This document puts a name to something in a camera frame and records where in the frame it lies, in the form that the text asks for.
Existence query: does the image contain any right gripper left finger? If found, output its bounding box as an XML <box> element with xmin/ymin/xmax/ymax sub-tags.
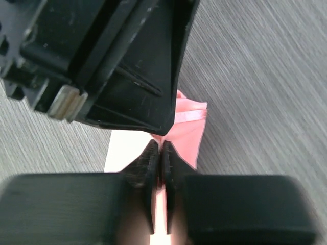
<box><xmin>1</xmin><ymin>140</ymin><xmax>159</xmax><ymax>244</ymax></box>

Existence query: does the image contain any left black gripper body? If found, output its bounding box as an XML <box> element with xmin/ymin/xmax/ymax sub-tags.
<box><xmin>1</xmin><ymin>1</ymin><xmax>156</xmax><ymax>122</ymax></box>

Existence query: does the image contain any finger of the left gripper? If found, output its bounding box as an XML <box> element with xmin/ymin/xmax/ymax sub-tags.
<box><xmin>85</xmin><ymin>1</ymin><xmax>199</xmax><ymax>135</ymax></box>

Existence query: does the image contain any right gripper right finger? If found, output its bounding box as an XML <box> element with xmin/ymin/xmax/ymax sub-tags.
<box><xmin>162</xmin><ymin>142</ymin><xmax>318</xmax><ymax>244</ymax></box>

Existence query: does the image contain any pink satin napkin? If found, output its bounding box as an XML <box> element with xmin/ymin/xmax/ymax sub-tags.
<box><xmin>104</xmin><ymin>92</ymin><xmax>207</xmax><ymax>244</ymax></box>

